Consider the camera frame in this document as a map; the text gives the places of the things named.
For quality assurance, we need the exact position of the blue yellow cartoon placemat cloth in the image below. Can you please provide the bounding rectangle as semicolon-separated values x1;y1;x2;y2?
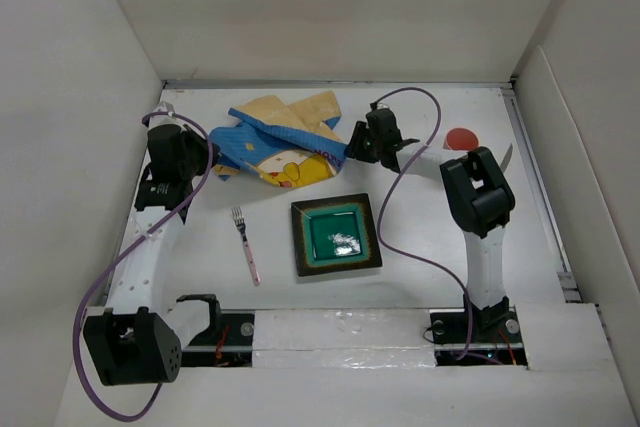
210;91;346;188

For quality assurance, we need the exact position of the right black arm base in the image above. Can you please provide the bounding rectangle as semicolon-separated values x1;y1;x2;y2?
423;297;528;367

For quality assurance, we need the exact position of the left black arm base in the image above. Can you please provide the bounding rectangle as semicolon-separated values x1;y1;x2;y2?
177;294;255;368

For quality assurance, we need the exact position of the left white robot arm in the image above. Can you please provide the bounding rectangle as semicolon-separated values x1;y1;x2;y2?
83;123;223;386

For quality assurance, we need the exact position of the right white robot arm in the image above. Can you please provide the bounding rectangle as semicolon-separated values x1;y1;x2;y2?
346;107;515;341

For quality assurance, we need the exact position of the pink plastic cup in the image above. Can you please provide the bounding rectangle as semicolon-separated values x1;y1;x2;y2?
443;127;479;151

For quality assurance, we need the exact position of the green square ceramic plate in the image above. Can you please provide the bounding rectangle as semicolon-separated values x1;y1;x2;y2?
291;193;383;278

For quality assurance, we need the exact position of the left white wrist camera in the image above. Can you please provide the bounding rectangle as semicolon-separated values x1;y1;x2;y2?
142;101;175;130

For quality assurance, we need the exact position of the pink handled fork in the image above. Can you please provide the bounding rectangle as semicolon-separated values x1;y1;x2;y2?
231;207;261;286

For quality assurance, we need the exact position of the pink handled knife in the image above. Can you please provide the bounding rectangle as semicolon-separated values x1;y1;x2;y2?
500;144;513;172

